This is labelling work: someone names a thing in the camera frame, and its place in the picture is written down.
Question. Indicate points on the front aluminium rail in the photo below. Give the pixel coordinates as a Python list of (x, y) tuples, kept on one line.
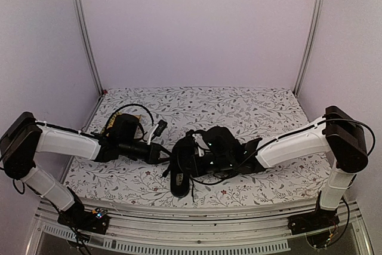
[(263, 229)]

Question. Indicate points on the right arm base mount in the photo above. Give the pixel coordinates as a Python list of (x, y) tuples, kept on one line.
[(312, 221)]

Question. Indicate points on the floral tablecloth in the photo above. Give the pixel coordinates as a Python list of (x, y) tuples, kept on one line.
[(247, 112)]

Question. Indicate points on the black shoelace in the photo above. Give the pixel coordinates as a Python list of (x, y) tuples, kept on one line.
[(167, 170)]

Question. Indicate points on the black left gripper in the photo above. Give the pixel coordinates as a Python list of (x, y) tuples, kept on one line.
[(153, 155)]

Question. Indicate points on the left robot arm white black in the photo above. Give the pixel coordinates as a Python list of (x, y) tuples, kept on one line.
[(27, 136)]

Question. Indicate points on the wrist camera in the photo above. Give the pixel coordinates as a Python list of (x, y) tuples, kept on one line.
[(201, 147), (155, 131)]

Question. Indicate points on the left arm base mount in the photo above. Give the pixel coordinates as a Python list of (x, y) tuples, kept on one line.
[(85, 220)]

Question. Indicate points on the woven bamboo tray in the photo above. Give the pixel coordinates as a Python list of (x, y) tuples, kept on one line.
[(123, 122)]

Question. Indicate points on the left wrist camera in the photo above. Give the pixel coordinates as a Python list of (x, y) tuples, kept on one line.
[(155, 131)]

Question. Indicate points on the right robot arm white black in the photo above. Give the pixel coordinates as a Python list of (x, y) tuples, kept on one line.
[(335, 132)]

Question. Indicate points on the red-soled shoe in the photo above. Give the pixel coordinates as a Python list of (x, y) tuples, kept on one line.
[(247, 161)]

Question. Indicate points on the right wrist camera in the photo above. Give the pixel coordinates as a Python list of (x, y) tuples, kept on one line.
[(201, 147)]

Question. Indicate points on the aluminium frame post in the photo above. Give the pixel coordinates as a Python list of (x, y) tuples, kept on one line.
[(79, 11), (314, 23)]

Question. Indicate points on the left aluminium frame post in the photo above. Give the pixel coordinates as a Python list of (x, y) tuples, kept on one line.
[(79, 11)]

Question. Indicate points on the right aluminium frame post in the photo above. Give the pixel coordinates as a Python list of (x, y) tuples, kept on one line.
[(314, 23)]

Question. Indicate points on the black shoe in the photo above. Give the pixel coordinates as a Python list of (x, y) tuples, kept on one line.
[(185, 146)]

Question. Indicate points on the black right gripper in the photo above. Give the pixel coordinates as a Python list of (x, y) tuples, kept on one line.
[(197, 170)]

